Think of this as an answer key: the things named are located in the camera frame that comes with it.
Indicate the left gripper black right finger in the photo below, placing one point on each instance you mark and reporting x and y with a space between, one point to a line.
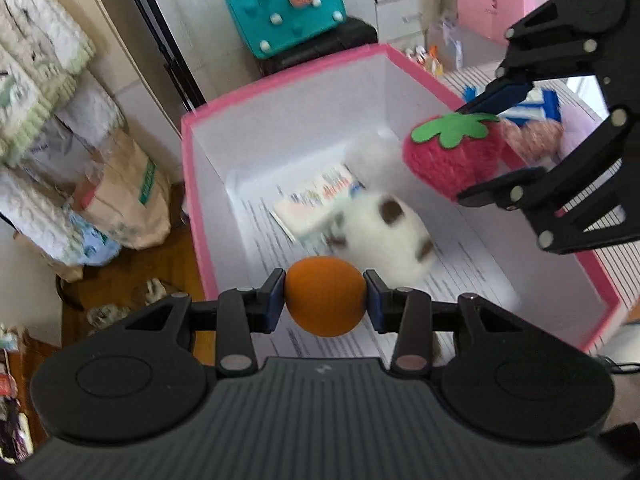
428 330

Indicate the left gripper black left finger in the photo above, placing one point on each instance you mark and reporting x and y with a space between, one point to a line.
235 316

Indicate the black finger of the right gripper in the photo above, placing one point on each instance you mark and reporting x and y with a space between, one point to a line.
562 39
589 201

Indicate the pink floral scrunchie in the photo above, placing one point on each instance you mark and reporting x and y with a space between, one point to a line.
535 140

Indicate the purple plush toy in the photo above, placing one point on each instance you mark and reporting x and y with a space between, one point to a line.
578 121

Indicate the blue snack packet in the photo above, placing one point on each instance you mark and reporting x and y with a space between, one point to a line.
540 104

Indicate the white brown plush toy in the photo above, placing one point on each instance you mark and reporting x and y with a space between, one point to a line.
379 232

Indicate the orange soft ball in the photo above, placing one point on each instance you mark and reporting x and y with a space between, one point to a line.
325 295

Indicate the red strawberry plush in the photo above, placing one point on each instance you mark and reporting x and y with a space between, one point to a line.
455 151

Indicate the pink cardboard box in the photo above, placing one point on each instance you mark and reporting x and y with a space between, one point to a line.
242 151

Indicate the brown paper bag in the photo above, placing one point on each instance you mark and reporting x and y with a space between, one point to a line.
124 194

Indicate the white wardrobe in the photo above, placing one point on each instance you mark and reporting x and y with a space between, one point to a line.
220 62

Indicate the black suitcase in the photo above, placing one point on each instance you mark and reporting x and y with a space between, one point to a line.
351 34

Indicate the white fleece trousers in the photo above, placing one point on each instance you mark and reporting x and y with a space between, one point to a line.
37 194

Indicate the teal felt handbag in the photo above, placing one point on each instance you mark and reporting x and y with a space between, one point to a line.
269 27

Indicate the white green fleece jacket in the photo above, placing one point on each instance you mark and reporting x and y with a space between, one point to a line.
43 53

